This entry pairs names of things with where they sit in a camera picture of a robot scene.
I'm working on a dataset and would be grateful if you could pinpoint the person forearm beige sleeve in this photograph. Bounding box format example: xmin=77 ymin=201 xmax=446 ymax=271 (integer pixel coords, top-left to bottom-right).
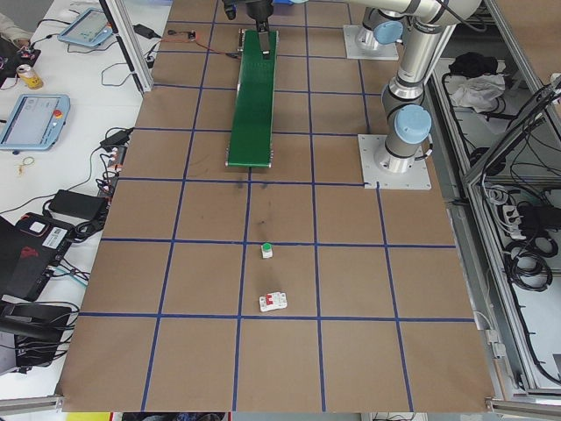
xmin=0 ymin=11 xmax=34 ymax=45

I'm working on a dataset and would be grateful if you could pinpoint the yellow drink can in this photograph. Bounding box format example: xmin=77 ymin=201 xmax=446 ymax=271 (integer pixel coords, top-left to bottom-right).
xmin=16 ymin=64 xmax=44 ymax=89

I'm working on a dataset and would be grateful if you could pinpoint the aluminium profile post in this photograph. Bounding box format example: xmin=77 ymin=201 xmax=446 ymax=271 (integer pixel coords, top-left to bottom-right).
xmin=98 ymin=0 xmax=154 ymax=94

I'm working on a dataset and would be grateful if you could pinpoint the black laptop red logo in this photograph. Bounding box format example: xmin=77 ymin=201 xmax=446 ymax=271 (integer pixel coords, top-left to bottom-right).
xmin=0 ymin=217 xmax=58 ymax=303

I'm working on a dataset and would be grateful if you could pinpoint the white cloth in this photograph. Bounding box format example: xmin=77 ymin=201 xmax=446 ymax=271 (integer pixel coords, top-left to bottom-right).
xmin=451 ymin=73 xmax=508 ymax=113

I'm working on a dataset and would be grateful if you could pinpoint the black power strip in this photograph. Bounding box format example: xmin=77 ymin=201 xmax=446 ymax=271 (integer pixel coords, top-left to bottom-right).
xmin=96 ymin=144 xmax=128 ymax=198

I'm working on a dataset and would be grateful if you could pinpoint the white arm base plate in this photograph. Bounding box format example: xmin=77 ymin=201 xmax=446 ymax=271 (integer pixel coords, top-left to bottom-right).
xmin=358 ymin=133 xmax=433 ymax=192
xmin=343 ymin=25 xmax=400 ymax=61

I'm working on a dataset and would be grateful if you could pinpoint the green conveyor belt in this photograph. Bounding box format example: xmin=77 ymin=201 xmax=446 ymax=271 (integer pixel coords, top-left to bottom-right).
xmin=224 ymin=28 xmax=281 ymax=170

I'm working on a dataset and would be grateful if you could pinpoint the black computer box white label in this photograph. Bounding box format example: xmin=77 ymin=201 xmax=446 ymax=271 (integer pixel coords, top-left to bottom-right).
xmin=19 ymin=212 xmax=75 ymax=253

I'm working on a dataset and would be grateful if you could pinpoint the V-shaped metal bar frame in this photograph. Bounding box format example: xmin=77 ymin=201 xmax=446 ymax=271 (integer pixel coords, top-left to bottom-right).
xmin=427 ymin=0 xmax=561 ymax=403

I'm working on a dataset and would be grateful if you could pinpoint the black box in frame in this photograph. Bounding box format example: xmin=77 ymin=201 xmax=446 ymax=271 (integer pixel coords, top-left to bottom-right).
xmin=519 ymin=203 xmax=549 ymax=229

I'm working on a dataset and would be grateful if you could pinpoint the large black power adapter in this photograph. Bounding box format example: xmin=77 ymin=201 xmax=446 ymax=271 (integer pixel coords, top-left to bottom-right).
xmin=48 ymin=189 xmax=109 ymax=219

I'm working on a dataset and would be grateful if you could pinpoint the small blue teach pendant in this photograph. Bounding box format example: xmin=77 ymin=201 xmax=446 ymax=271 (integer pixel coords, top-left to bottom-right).
xmin=57 ymin=7 xmax=114 ymax=47

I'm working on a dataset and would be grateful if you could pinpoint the medium black power adapter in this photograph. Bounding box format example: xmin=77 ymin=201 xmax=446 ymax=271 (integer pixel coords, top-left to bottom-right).
xmin=100 ymin=128 xmax=134 ymax=148

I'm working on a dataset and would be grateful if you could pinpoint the red black conveyor wire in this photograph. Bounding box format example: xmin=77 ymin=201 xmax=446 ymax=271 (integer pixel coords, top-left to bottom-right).
xmin=162 ymin=37 xmax=242 ymax=60

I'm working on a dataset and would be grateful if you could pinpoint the large blue teach pendant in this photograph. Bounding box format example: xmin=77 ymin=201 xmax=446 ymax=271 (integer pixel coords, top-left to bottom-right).
xmin=0 ymin=93 xmax=71 ymax=153

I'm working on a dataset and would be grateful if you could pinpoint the black cloth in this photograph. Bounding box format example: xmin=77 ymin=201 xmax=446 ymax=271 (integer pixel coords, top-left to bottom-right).
xmin=449 ymin=52 xmax=501 ymax=75

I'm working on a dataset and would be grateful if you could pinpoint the white power strip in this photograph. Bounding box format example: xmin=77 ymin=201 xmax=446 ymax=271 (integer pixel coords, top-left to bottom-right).
xmin=499 ymin=203 xmax=525 ymax=240

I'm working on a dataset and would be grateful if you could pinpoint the yellow key ring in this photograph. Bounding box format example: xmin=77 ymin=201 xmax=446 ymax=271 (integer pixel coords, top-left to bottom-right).
xmin=16 ymin=156 xmax=39 ymax=177

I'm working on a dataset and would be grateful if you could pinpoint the small black red device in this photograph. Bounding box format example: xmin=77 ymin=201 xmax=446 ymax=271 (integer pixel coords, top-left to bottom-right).
xmin=17 ymin=43 xmax=43 ymax=62

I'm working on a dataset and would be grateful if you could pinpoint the aluminium bar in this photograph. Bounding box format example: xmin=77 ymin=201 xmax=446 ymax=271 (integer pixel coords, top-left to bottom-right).
xmin=0 ymin=394 xmax=66 ymax=416
xmin=485 ymin=396 xmax=561 ymax=414

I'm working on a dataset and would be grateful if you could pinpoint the black cable coil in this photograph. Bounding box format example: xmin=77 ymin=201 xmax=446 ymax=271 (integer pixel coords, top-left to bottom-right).
xmin=503 ymin=249 xmax=556 ymax=290

